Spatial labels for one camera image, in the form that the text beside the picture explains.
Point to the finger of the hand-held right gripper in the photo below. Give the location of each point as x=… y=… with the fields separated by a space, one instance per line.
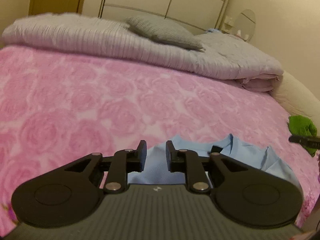
x=306 y=141

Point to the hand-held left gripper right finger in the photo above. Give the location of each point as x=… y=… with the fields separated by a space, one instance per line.
x=170 y=156

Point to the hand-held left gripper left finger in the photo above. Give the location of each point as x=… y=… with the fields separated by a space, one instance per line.
x=142 y=156

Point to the light blue shirt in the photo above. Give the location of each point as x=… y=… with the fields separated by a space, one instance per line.
x=237 y=155

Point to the green cloth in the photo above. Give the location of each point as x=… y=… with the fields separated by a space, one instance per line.
x=301 y=126

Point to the long white pillow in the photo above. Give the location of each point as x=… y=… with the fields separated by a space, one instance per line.
x=297 y=97

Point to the mauve folded sheet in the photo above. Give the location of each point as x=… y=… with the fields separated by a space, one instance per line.
x=257 y=85

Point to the pink floral blanket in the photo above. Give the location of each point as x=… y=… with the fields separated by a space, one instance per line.
x=87 y=100

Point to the grey ribbed pillow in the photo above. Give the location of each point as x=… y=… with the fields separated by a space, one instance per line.
x=165 y=31

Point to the striped lilac quilt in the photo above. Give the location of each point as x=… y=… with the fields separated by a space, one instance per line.
x=87 y=37

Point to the pale blue cloth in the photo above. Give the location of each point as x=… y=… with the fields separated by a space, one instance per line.
x=213 y=31

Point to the oval mirror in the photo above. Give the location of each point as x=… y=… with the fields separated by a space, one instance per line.
x=246 y=22

